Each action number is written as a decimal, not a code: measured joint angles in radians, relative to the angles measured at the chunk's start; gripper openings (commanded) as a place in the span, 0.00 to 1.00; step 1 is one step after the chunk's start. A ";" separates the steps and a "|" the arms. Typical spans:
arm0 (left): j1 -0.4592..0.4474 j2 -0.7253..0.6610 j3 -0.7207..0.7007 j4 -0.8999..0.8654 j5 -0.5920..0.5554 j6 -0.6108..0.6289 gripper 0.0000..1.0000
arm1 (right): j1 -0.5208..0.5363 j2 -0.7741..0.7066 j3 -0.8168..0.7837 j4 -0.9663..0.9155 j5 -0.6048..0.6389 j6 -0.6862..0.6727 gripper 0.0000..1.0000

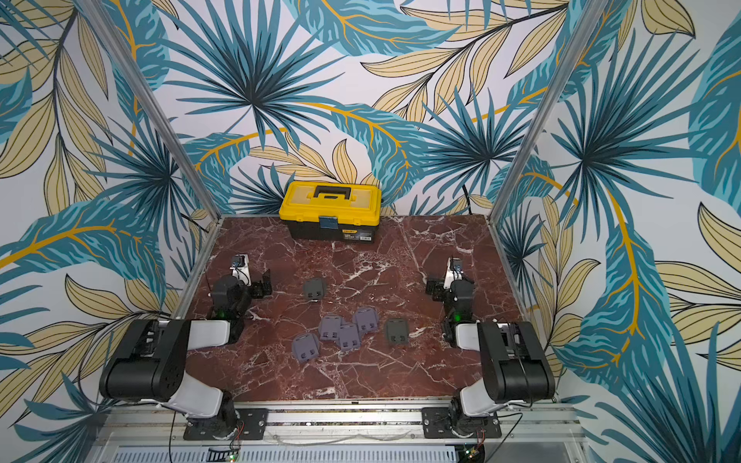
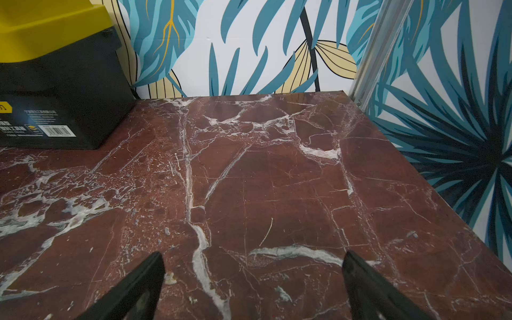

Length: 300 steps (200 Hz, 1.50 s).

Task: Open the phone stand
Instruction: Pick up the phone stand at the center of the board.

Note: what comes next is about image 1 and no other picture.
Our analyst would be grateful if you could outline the yellow black toolbox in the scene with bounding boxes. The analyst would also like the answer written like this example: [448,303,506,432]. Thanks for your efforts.
[279,181,382,243]

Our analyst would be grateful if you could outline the aluminium front rail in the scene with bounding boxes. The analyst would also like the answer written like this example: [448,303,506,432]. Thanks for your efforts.
[96,397,587,447]

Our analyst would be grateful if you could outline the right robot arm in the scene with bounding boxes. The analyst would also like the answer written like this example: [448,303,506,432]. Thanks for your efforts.
[422,277,556,439]

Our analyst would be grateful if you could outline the white perforated vent panel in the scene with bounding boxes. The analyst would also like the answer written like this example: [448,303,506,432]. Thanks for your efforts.
[104,445,458,463]

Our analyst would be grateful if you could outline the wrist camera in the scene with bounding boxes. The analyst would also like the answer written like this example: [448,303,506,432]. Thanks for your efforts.
[230,254,251,286]
[444,258,464,289]

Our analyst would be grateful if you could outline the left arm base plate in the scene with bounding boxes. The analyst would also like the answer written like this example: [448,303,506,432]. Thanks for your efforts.
[183,408,268,442]

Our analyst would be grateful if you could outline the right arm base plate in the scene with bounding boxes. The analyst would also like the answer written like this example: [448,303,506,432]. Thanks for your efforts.
[421,407,502,439]

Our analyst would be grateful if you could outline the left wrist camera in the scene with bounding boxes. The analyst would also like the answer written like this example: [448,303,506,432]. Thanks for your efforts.
[230,254,251,286]

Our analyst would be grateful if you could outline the right aluminium frame post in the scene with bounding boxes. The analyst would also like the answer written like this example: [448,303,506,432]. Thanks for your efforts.
[489,1,606,229]

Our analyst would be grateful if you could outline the dark grey stand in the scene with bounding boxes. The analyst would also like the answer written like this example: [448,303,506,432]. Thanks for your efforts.
[303,278,327,302]
[385,318,409,346]

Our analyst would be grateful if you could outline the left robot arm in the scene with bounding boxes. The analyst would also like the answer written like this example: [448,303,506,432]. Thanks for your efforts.
[98,268,273,441]

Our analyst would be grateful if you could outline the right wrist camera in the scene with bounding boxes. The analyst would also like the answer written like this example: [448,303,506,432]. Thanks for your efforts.
[444,258,464,289]

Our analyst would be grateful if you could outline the lavender stand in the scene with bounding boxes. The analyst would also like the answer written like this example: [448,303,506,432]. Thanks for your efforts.
[338,323,361,352]
[353,307,379,336]
[318,314,343,343]
[291,333,320,364]

